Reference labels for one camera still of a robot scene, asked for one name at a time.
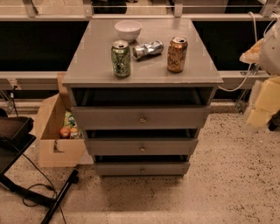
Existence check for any grey drawer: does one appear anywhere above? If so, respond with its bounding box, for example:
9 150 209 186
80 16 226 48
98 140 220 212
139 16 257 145
94 162 190 176
72 106 210 130
85 138 198 156

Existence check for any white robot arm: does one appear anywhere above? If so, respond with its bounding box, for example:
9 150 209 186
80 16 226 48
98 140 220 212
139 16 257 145
240 20 280 129

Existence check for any grey top drawer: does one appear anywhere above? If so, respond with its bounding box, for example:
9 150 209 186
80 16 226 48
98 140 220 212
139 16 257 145
72 106 210 130

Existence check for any grey drawer cabinet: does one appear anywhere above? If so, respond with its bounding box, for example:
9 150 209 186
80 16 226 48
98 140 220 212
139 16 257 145
63 18 222 165

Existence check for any grey bottom drawer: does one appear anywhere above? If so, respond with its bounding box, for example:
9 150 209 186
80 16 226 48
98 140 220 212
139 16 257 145
94 162 190 176

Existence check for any crushed silver can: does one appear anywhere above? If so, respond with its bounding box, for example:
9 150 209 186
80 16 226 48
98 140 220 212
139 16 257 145
133 40 164 60

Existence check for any green soda can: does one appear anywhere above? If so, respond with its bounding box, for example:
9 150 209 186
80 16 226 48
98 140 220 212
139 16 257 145
111 40 130 78

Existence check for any green snack bag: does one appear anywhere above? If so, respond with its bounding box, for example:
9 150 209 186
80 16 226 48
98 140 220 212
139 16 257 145
64 111 76 129

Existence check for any orange soda can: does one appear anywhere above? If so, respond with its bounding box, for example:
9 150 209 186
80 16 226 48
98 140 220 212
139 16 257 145
167 36 188 73

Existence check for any red apple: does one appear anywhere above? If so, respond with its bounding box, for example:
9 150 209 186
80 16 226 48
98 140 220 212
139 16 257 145
59 127 71 138

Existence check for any white ceramic bowl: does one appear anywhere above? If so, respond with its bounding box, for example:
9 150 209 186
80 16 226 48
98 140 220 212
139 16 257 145
115 20 142 42

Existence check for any cardboard box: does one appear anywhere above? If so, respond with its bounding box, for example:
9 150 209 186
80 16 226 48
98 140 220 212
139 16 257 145
33 73 86 167

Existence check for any black stand with tray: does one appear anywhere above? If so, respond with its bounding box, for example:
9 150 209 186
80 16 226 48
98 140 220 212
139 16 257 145
0 108 79 224

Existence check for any black floor cable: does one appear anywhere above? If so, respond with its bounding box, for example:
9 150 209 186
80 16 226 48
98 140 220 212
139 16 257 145
17 148 68 224

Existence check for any metal railing frame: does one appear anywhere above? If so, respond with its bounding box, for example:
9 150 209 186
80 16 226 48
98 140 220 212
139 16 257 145
0 0 280 115

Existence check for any white cable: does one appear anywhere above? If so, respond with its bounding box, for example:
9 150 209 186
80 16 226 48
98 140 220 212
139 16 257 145
218 10 280 93

